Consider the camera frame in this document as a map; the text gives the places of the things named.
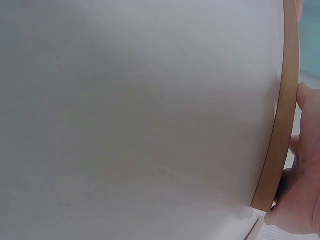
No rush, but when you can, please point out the white board with wooden rim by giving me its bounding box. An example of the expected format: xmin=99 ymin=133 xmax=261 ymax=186
xmin=0 ymin=0 xmax=301 ymax=240

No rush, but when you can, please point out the person's right hand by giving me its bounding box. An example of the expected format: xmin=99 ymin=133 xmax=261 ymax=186
xmin=264 ymin=82 xmax=320 ymax=236

